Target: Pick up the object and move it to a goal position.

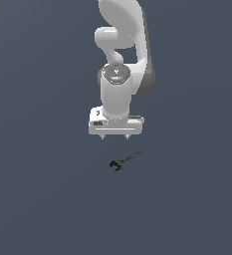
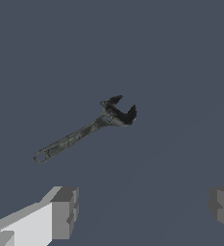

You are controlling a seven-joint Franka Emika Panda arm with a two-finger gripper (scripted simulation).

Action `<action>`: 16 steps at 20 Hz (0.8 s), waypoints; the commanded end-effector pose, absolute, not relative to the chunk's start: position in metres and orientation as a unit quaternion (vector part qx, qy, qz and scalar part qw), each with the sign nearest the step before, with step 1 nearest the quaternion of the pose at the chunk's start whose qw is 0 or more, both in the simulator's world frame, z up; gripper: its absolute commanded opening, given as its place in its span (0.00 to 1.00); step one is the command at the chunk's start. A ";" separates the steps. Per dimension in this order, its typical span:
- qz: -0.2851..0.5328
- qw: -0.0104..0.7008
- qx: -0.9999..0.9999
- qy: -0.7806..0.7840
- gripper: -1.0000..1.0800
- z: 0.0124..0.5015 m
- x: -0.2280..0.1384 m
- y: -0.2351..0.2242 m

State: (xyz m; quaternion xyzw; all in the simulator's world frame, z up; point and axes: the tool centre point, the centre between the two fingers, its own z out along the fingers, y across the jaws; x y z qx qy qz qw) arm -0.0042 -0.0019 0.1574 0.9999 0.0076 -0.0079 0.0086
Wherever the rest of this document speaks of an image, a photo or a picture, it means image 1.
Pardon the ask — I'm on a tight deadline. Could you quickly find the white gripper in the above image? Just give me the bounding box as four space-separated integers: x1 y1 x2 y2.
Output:
88 106 145 140

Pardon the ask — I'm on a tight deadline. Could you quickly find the dark adjustable wrench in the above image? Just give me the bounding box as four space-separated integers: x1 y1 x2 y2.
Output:
109 148 145 173

